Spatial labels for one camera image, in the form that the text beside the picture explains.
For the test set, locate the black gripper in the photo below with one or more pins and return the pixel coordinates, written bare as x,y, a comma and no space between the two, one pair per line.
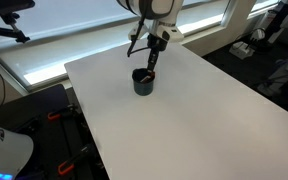
158,44

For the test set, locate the red and white marker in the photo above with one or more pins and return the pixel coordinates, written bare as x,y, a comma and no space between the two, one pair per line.
147,78

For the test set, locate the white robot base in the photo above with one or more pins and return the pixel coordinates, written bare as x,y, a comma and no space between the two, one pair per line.
15,152

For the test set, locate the orange-handled clamp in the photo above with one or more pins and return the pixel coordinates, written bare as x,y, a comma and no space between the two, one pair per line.
70,163
69,110

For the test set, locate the lower orange-handled clamp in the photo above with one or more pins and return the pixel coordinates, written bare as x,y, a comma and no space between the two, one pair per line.
70,163

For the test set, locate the black side table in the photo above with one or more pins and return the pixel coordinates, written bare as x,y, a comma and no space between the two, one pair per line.
54,141

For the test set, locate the white device on floor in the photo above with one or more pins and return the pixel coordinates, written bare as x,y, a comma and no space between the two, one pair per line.
241,50

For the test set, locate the upper orange-handled clamp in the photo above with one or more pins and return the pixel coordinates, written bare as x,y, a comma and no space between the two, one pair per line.
69,110

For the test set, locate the background robot stand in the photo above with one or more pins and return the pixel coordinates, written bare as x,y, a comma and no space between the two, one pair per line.
274,82

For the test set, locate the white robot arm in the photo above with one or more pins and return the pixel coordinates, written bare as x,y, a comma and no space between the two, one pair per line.
158,19

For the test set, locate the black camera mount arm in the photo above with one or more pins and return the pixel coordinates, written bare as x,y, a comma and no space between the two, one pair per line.
8,13

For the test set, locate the dark blue mug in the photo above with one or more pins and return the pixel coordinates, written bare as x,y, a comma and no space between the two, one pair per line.
142,89

